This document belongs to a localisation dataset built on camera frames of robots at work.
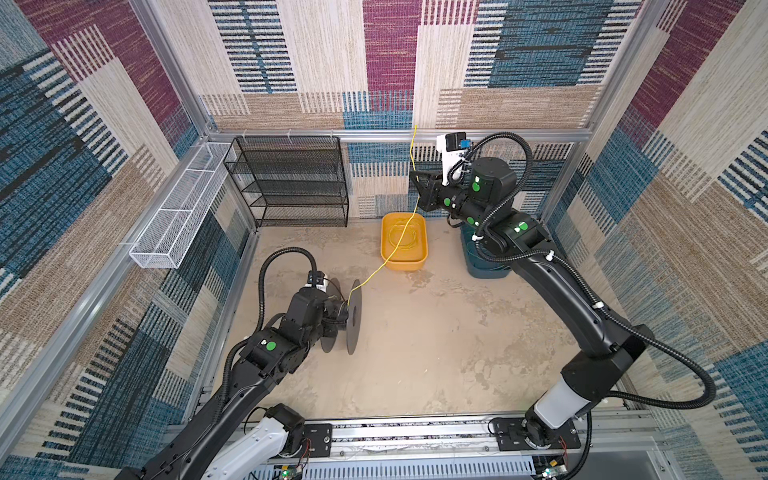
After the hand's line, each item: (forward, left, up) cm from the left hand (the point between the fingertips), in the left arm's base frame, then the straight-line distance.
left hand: (328, 303), depth 75 cm
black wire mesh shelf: (+52, +19, -2) cm, 55 cm away
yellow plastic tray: (+30, -23, -17) cm, 41 cm away
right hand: (+15, -20, +27) cm, 37 cm away
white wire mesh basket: (+37, +51, -1) cm, 63 cm away
